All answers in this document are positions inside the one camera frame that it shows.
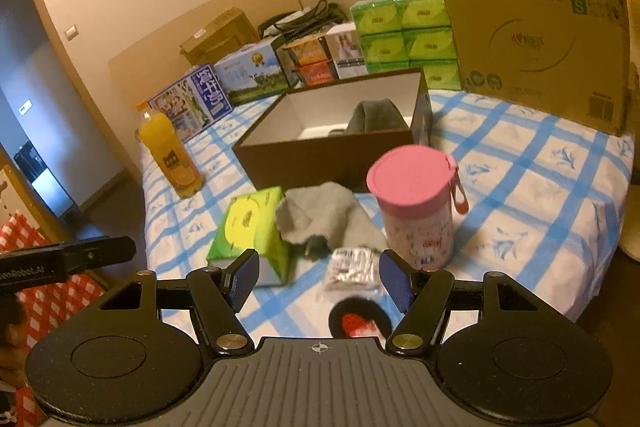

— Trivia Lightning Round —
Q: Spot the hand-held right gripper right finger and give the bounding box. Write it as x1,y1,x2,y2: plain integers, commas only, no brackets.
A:
378,248,543,356

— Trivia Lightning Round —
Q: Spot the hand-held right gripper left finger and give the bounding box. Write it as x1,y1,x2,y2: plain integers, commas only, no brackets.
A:
97,248,261,356

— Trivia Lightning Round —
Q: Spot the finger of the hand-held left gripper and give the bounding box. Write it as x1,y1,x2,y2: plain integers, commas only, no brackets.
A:
62,235,137,275

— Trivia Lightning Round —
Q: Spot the black and red fabric item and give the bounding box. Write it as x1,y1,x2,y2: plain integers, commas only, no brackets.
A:
327,297,393,339

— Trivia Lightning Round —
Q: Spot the light grey towel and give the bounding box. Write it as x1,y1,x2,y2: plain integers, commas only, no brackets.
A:
275,181,388,263

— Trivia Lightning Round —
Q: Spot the brown cardboard box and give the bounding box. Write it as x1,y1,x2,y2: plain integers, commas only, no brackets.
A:
231,67,434,194
179,7,261,66

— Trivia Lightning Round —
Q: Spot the dark grey towel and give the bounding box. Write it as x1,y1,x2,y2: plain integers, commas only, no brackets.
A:
345,98,408,135

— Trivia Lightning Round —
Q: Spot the clear plastic wrapped packet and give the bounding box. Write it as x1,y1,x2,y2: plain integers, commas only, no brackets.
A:
320,247,386,295

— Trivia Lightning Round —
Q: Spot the red checked cloth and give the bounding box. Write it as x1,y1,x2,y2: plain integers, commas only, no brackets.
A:
0,212,108,427

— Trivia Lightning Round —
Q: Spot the pink lid cartoon cup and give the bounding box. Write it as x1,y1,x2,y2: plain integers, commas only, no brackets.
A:
366,145,471,270

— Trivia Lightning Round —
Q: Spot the yellow-green tissue packet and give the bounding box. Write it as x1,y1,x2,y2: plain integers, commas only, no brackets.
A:
206,187,293,289

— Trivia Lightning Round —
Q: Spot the black appliance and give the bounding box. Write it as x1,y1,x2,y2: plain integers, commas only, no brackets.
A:
12,141,81,219

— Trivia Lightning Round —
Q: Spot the orange juice bottle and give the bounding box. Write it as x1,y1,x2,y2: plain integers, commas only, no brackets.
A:
136,100,206,200

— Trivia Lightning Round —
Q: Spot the blue checked bedsheet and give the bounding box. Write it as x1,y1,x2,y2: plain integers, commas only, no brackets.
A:
134,84,636,343

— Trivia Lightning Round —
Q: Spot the blue milk carton box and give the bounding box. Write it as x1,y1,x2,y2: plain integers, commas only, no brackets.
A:
148,63,234,144

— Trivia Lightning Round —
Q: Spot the green meadow milk box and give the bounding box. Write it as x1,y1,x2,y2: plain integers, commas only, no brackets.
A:
214,38,296,105

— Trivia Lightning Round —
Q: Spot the wooden headboard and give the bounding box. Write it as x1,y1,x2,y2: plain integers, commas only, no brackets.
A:
108,0,301,108

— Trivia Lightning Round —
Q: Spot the red snack box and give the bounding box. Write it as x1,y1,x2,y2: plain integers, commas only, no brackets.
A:
291,59,340,88

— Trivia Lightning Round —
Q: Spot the white picture box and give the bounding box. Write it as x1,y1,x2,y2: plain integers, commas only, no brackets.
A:
325,26,368,80

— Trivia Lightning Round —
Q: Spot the orange snack box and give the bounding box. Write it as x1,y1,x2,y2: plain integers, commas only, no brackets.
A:
281,34,332,66

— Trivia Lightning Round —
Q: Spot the stack of green tissue packs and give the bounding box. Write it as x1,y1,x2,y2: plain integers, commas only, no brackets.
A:
350,0,461,92

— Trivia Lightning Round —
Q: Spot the large printed cardboard box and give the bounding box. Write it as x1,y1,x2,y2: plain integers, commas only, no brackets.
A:
421,0,632,138

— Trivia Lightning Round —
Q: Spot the wooden door frame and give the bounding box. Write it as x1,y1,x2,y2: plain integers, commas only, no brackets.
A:
0,0,146,208

